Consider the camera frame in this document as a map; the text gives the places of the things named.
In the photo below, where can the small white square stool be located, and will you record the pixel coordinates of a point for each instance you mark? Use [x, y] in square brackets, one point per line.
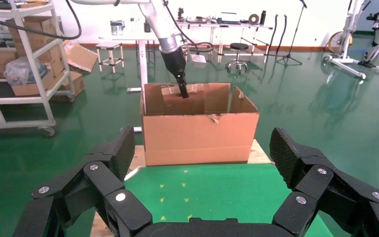
[109, 45]

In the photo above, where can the taped cardboard box with hole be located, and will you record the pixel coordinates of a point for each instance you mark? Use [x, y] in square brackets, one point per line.
[192, 104]

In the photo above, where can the yellow round fan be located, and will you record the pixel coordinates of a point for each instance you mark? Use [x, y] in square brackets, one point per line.
[336, 42]

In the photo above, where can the black cup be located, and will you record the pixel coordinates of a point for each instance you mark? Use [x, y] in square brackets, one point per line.
[147, 27]

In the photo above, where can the black round swivel stool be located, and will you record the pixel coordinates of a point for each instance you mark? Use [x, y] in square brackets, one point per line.
[239, 46]

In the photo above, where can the white robot support stand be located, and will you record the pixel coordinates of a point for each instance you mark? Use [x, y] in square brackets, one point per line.
[351, 32]

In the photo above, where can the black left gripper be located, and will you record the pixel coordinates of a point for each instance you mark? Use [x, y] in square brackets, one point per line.
[174, 63]

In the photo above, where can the metal paint can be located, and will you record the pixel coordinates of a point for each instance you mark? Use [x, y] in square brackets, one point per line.
[117, 28]

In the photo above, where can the grey tape roll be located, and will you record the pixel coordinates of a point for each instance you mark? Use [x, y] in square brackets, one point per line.
[250, 19]

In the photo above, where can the printed brown cardboard box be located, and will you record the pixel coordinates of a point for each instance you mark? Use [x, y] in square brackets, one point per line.
[75, 83]

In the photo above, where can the large open cardboard carton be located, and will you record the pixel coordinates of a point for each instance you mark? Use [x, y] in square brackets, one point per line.
[199, 144]

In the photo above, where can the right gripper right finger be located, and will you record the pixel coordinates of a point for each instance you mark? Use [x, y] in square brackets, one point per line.
[317, 186]

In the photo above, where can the clear plastic bag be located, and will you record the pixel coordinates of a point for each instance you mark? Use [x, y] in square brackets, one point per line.
[21, 70]

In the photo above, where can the black bottle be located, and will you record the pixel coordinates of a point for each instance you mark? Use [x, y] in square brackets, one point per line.
[263, 18]

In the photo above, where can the long white work table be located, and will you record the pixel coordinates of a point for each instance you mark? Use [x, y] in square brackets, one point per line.
[228, 25]

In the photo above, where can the small black device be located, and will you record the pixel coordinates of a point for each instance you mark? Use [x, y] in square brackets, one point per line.
[181, 14]

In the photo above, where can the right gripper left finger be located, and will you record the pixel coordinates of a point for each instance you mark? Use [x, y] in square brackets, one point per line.
[101, 183]

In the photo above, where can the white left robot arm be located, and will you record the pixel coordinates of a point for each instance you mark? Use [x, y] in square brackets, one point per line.
[158, 19]

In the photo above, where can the torn flat cardboard sheet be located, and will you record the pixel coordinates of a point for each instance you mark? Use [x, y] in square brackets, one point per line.
[81, 59]

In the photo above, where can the white wheeled shelf cart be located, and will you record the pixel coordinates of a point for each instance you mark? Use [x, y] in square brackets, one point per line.
[45, 101]

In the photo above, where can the green cloth mat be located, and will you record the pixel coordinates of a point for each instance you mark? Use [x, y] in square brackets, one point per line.
[225, 189]

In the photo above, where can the black curved pole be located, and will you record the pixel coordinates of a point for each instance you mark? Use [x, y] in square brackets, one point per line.
[283, 31]
[274, 32]

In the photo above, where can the black tripod microphone stand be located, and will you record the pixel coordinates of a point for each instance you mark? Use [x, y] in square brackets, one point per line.
[289, 59]

